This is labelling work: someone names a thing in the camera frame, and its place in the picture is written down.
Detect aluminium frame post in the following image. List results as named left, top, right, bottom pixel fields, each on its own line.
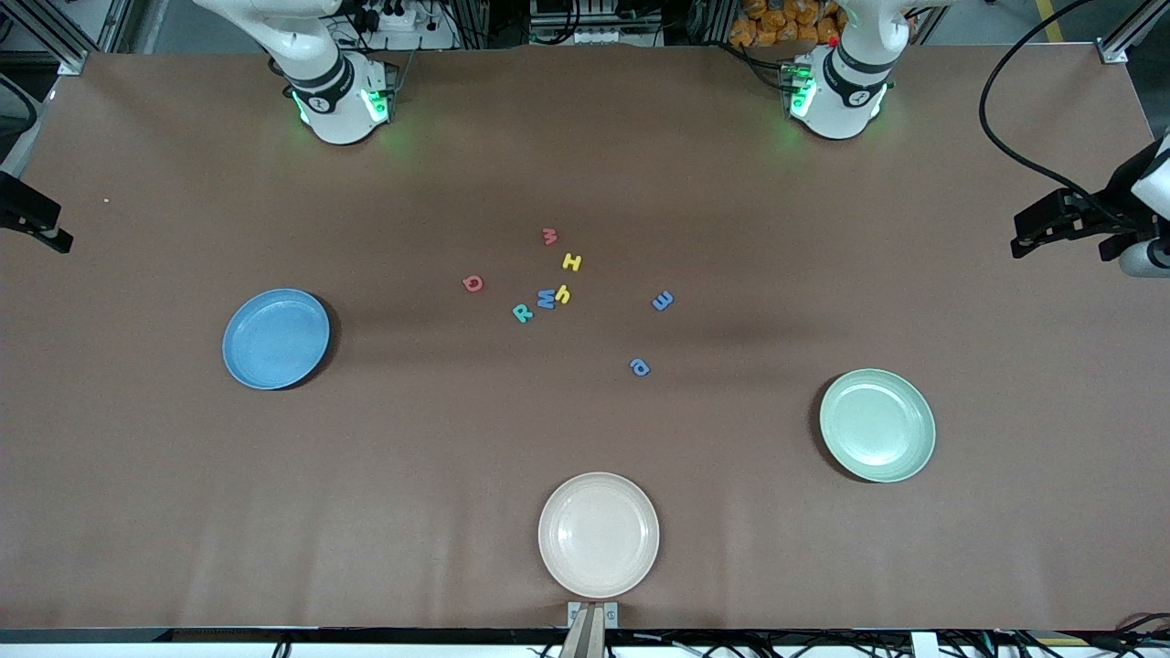
left=0, top=0, right=138, bottom=76
left=1100, top=0, right=1170, bottom=65

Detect white ventilated equipment box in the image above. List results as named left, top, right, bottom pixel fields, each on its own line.
left=528, top=0, right=666, bottom=47

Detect blue plate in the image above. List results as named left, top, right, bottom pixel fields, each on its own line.
left=222, top=288, right=331, bottom=391

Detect green plate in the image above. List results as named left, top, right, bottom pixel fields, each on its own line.
left=819, top=368, right=937, bottom=483

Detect brown table cover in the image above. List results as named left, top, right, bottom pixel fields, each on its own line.
left=0, top=44, right=1170, bottom=631

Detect orange snack packets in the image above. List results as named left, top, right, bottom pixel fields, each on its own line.
left=729, top=0, right=842, bottom=48

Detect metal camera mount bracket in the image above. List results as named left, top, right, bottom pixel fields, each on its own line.
left=559, top=601, right=621, bottom=658

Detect beige plate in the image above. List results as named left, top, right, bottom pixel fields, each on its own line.
left=537, top=472, right=661, bottom=600

